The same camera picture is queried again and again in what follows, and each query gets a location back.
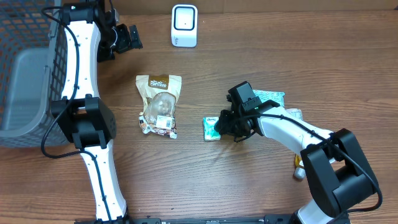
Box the teal Kleenex tissue pack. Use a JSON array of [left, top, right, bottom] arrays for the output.
[[203, 117, 221, 141]]

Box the teal wet wipes pack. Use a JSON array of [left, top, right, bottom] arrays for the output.
[[253, 90, 285, 107]]

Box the brown snack bag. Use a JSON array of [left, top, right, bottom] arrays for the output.
[[136, 75, 182, 139]]

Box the green lidded white jar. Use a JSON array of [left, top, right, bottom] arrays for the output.
[[286, 108, 303, 121]]

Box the yellow tea bottle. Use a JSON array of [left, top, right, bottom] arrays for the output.
[[294, 154, 306, 180]]

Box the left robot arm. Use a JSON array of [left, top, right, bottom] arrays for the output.
[[50, 1, 142, 223]]

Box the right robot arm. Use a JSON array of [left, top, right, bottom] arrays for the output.
[[215, 82, 383, 223]]

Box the white barcode scanner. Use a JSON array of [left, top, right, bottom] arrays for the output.
[[170, 4, 198, 48]]

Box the grey plastic mesh basket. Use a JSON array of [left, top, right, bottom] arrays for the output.
[[1, 1, 67, 147]]

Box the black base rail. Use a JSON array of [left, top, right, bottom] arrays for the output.
[[74, 213, 352, 224]]

